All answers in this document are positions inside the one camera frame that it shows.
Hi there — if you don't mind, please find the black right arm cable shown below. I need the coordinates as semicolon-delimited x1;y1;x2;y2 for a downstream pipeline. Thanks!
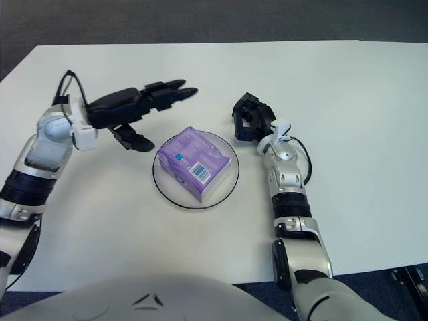
292;136;314;187

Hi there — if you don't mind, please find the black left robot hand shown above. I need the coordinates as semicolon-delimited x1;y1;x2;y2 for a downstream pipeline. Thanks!
85;78;200;152

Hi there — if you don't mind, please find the white plate black rim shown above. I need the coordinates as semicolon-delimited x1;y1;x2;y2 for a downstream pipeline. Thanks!
152;130;240;211

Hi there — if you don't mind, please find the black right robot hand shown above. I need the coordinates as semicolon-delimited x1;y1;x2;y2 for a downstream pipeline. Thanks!
231;92;278;142

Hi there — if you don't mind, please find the black metal frame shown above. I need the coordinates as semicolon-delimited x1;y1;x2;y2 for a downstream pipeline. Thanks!
390;265;428;302

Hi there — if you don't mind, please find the grey robot torso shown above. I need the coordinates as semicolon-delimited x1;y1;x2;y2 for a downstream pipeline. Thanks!
0;272;302;321

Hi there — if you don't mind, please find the purple tissue paper pack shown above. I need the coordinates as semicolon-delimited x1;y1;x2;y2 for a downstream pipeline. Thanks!
156;126;233;205

